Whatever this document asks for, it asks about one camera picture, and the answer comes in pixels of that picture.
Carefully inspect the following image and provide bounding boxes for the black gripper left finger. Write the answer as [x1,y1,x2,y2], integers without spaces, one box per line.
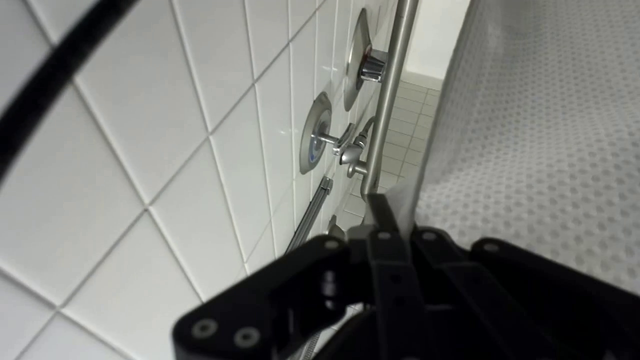
[171,192,428,360]

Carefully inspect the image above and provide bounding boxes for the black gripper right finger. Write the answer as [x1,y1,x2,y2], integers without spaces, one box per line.
[405,228,640,360]

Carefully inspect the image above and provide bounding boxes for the white shower curtain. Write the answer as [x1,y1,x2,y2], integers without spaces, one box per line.
[383,0,640,297]

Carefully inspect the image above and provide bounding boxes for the chrome shower slide bar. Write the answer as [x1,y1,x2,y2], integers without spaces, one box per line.
[359,0,420,198]

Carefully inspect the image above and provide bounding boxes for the round chrome valve knob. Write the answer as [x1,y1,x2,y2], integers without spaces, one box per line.
[341,6,389,114]

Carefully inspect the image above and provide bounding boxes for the thin metal shower hose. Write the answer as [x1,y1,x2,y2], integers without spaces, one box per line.
[283,175,336,253]

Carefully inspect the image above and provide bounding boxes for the long sagging black cable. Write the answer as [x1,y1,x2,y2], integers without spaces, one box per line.
[0,0,139,184]

